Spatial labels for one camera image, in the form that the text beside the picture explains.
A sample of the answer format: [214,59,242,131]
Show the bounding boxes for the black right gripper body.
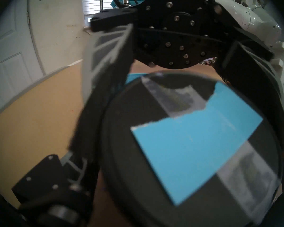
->
[90,0,272,70]

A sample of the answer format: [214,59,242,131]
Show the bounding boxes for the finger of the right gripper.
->
[68,23,136,158]
[220,40,284,125]

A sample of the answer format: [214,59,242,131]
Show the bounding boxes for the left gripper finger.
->
[12,154,100,227]

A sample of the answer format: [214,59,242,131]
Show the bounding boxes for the white jar of blue paint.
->
[126,72,156,85]

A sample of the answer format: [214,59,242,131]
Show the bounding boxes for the black lid with blue tape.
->
[101,72,283,227]

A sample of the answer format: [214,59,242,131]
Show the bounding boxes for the white window blinds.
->
[82,0,126,15]

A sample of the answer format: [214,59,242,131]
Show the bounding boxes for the white panel door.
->
[0,0,46,116]

